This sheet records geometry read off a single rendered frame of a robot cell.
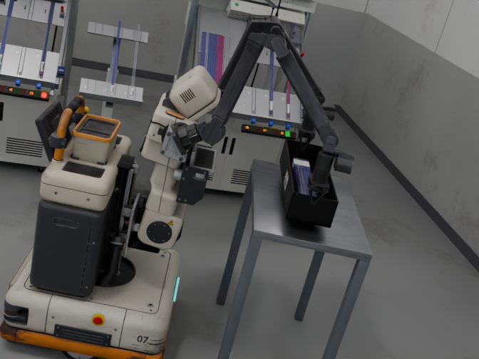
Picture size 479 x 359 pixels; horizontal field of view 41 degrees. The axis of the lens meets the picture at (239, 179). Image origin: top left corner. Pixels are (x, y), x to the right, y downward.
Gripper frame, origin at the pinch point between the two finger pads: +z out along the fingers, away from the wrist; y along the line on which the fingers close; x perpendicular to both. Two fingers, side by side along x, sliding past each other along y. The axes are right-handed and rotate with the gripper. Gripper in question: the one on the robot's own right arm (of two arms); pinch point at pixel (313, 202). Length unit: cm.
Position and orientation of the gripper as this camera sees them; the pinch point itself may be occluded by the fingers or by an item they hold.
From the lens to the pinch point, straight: 233.9
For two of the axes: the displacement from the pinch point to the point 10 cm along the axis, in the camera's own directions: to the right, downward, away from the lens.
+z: -2.0, 9.0, 3.9
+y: 0.1, -4.0, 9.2
